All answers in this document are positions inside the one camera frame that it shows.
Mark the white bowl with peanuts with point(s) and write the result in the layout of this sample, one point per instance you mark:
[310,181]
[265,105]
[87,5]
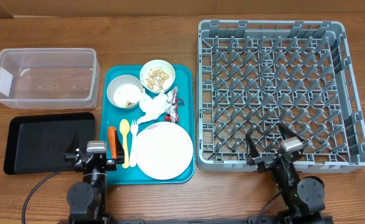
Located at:
[157,75]

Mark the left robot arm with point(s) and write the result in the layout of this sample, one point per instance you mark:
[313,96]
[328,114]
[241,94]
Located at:
[88,199]

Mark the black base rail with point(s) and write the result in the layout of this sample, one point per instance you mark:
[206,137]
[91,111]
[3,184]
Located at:
[249,220]

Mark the grey dishwasher rack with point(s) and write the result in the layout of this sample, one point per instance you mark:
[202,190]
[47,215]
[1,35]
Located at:
[254,75]

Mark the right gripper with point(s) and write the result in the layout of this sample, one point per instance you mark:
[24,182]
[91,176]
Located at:
[266,160]

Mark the orange carrot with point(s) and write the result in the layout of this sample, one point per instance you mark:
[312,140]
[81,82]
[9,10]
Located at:
[112,141]

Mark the grey bowl with rice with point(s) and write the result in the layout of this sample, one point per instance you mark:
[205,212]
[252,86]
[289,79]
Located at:
[124,91]

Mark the white round plate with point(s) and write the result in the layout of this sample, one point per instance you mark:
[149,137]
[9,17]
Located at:
[164,151]

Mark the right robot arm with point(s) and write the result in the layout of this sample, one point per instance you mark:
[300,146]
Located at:
[303,198]

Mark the black tray bin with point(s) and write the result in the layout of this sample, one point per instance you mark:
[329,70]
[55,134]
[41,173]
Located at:
[37,144]

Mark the yellow plastic spoon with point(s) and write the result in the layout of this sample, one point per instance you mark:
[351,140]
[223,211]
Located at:
[124,128]

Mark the clear plastic bin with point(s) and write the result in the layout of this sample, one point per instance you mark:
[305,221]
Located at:
[49,78]

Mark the red silver foil wrapper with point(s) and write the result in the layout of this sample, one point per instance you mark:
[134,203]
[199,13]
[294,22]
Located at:
[172,102]

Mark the white napkin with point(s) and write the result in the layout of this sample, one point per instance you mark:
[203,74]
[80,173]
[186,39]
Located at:
[152,107]

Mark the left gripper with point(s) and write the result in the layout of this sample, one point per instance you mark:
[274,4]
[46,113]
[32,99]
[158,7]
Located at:
[71,152]

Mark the white plastic fork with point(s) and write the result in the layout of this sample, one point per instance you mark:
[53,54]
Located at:
[134,131]

